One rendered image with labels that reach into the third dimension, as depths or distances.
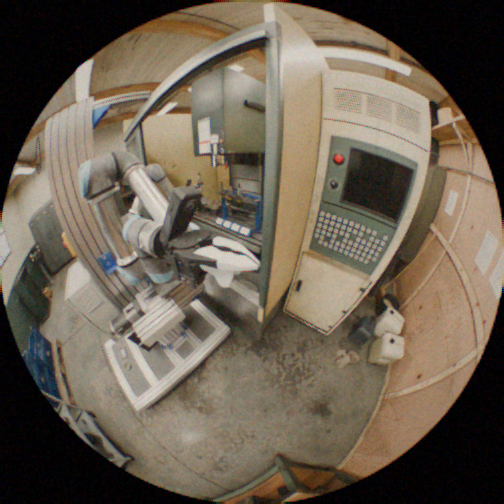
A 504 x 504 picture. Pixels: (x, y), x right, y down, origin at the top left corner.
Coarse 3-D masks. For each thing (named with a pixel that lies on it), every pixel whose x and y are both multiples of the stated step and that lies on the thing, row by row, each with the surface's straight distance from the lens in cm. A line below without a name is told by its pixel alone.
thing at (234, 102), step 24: (216, 72) 152; (240, 72) 162; (192, 96) 171; (216, 96) 141; (240, 96) 150; (264, 96) 181; (192, 120) 165; (216, 120) 136; (240, 120) 144; (264, 120) 174; (240, 144) 141; (264, 144) 171
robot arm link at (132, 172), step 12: (120, 156) 62; (132, 156) 63; (120, 168) 61; (132, 168) 59; (144, 168) 62; (120, 180) 65; (132, 180) 58; (144, 180) 56; (144, 192) 54; (156, 192) 54; (144, 204) 54; (156, 204) 51; (156, 216) 51; (192, 228) 50
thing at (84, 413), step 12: (48, 396) 223; (60, 408) 246; (72, 420) 218; (84, 420) 251; (84, 432) 269; (96, 432) 241; (96, 444) 250; (108, 444) 231; (108, 456) 247; (120, 456) 221; (132, 456) 236
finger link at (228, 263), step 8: (208, 248) 22; (216, 248) 22; (208, 256) 20; (216, 256) 20; (224, 256) 20; (232, 256) 20; (240, 256) 20; (224, 264) 19; (232, 264) 19; (240, 264) 19; (248, 264) 20; (256, 264) 20; (216, 272) 22; (224, 272) 21; (232, 272) 21; (224, 280) 22
